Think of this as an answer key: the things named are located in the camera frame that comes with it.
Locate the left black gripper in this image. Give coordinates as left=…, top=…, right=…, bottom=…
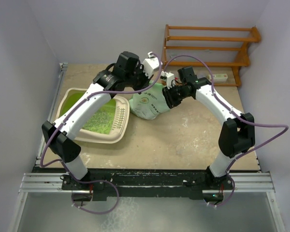
left=125, top=63, right=154, bottom=95

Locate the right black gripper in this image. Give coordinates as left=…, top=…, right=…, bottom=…
left=162, top=84, right=191, bottom=110

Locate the green cat litter bag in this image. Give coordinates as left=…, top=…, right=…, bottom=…
left=129, top=83, right=170, bottom=120

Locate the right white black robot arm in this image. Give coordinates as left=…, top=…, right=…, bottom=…
left=160, top=67, right=255, bottom=189

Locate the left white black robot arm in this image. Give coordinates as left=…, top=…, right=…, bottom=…
left=42, top=51, right=161, bottom=189

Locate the green white carton box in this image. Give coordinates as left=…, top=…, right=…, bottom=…
left=207, top=73, right=228, bottom=83

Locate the beige litter box green liner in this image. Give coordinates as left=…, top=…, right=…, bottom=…
left=55, top=87, right=131, bottom=144

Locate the wooden shoe rack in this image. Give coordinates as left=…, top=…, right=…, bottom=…
left=160, top=24, right=262, bottom=87

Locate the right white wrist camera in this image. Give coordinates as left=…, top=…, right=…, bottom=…
left=160, top=71, right=176, bottom=89

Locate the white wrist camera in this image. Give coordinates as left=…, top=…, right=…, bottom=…
left=160, top=71, right=176, bottom=89
left=142, top=52, right=162, bottom=77

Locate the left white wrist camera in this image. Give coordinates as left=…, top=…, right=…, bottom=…
left=142, top=52, right=162, bottom=77

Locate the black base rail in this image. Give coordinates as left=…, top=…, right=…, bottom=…
left=60, top=169, right=235, bottom=202

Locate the aluminium frame rail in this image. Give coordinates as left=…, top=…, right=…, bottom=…
left=19, top=173, right=275, bottom=193

